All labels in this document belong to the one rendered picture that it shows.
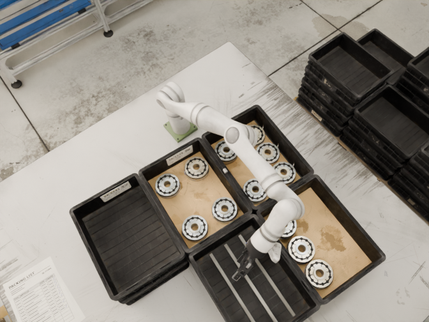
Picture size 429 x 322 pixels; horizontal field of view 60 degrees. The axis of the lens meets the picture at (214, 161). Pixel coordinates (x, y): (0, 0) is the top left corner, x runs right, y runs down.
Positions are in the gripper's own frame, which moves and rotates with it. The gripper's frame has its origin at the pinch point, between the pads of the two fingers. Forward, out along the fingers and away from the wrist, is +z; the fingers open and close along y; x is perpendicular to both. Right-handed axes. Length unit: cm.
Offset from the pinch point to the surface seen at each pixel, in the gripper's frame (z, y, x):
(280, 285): 0.5, -7.2, 18.1
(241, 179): -12.8, -35.4, -14.1
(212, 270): 11.3, -5.5, -5.4
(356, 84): -62, -128, 17
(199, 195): -0.3, -26.4, -25.4
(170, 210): 9.0, -19.0, -31.7
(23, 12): 19, -124, -190
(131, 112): 5, -63, -77
